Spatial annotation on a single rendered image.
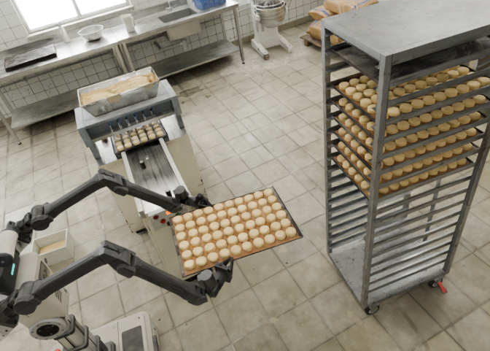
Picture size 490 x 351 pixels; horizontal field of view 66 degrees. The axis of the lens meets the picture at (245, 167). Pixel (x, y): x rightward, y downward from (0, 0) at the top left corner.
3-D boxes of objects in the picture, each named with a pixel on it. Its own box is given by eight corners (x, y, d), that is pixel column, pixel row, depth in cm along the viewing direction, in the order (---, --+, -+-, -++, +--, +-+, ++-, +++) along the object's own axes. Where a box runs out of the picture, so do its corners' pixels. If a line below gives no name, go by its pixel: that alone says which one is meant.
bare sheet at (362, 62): (382, 87, 144) (383, 84, 143) (331, 52, 174) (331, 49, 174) (512, 45, 153) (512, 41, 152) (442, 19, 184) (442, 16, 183)
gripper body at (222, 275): (228, 266, 167) (220, 279, 162) (232, 279, 173) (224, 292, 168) (216, 262, 170) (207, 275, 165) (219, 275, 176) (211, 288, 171)
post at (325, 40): (328, 256, 273) (324, 20, 165) (326, 252, 275) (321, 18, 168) (332, 255, 273) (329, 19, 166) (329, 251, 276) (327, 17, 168)
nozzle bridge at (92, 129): (92, 144, 302) (74, 109, 280) (177, 114, 318) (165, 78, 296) (96, 167, 277) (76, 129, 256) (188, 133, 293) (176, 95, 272)
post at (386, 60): (362, 309, 239) (385, 56, 131) (360, 305, 241) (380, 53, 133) (367, 307, 239) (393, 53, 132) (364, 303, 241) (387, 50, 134)
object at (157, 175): (155, 230, 335) (119, 151, 279) (191, 215, 343) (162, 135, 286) (176, 292, 283) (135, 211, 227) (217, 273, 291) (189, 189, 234)
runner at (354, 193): (329, 205, 236) (329, 201, 234) (327, 202, 238) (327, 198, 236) (418, 172, 245) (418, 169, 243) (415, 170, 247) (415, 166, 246)
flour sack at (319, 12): (324, 26, 537) (324, 14, 527) (307, 19, 568) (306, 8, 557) (364, 12, 556) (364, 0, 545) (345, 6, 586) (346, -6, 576)
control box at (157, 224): (154, 228, 241) (146, 213, 232) (189, 213, 246) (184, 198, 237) (155, 231, 238) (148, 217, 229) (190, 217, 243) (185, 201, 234)
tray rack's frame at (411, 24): (363, 317, 243) (388, 58, 130) (325, 258, 282) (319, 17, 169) (448, 282, 253) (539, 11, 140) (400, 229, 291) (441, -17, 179)
